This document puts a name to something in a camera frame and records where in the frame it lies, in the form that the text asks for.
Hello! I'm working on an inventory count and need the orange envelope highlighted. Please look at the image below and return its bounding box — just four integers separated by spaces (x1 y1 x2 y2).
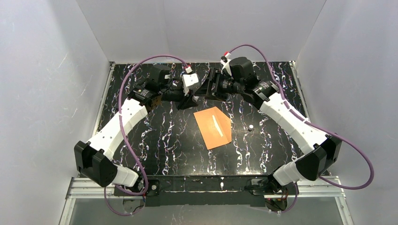
194 107 232 150

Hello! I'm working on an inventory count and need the tan letter paper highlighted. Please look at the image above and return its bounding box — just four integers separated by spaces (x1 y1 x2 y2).
212 115 223 137

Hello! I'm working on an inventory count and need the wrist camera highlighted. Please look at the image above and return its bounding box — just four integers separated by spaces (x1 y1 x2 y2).
182 73 200 96
220 52 232 76

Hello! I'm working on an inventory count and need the aluminium front frame rail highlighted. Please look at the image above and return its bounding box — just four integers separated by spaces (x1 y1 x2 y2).
60 175 353 225

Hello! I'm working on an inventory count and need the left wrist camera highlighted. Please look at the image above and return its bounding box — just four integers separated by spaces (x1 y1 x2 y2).
182 73 200 96

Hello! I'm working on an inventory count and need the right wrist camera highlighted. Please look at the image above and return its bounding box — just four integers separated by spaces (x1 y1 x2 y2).
220 52 232 76

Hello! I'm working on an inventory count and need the purple cable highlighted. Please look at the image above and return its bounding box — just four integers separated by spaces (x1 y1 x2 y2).
103 55 191 217
228 44 375 214

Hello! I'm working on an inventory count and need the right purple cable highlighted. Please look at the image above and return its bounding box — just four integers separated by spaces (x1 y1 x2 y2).
228 44 375 214

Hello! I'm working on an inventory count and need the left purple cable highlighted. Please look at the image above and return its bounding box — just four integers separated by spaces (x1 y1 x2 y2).
103 55 191 217

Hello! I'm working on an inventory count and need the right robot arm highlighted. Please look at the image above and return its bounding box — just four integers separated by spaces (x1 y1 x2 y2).
194 57 342 187

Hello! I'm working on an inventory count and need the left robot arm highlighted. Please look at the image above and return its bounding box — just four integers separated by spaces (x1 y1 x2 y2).
74 64 200 187

